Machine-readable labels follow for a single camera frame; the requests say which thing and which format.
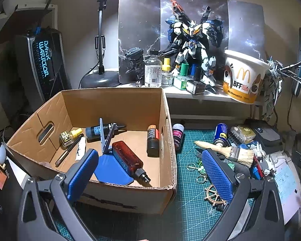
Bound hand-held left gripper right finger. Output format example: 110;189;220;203
201;149;284;241

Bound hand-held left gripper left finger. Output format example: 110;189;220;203
17;149;99;241

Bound wooden paint brush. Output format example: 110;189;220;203
194;141;255;167

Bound cardboard box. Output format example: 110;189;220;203
6;87;177;215

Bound small metal scissors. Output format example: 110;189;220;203
186;163;206;184

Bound brass ship wheel ornament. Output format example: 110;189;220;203
204;184;229;206

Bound white tube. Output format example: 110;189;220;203
75;138;87;161

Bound black hobby knife pen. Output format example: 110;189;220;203
55;134;84;166

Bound blue flat pad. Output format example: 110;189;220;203
94;154;134;186

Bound blue spray can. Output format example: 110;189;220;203
214;124;228;147

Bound small glass bottle yellow cap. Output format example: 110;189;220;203
59;128;83;148

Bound grey plastic tool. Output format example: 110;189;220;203
99;118;116;154

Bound dark bottle black nozzle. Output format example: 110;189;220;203
85;123;127;141

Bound amber spray bottle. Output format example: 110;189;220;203
112;142;151;184

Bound yellow packet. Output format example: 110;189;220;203
237;126;256;141

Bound black bottle pink label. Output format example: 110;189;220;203
172;124;185;152

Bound black box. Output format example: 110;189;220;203
244;119;283;153

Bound white tray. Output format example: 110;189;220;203
6;153;33;189

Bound black bottle orange label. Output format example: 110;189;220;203
147;124;160;156

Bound paper sheet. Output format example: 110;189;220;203
273;153;301;224

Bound white headphones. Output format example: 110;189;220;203
0;143;8;164

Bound black capped square bottle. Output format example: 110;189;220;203
186;66;206;95

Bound black desk lamp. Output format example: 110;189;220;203
81;0;121;89

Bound paper bucket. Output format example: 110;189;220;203
222;50;269;104

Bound green capped bottle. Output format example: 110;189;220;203
174;64;191;90

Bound white winged model figure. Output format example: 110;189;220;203
263;55;301;128

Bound clear bottle yellow cap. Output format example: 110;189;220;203
161;58;175;86

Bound black computer tower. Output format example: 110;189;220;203
15;28;72;106

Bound clear bottle black cap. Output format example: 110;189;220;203
144;51;162;88

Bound dark grey robot model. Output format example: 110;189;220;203
125;48;144;87

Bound white blue robot model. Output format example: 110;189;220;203
163;0;227;93

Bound lightning backdrop poster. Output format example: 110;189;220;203
118;0;266;84

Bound wooden wall shelf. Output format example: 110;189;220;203
0;5;58;48

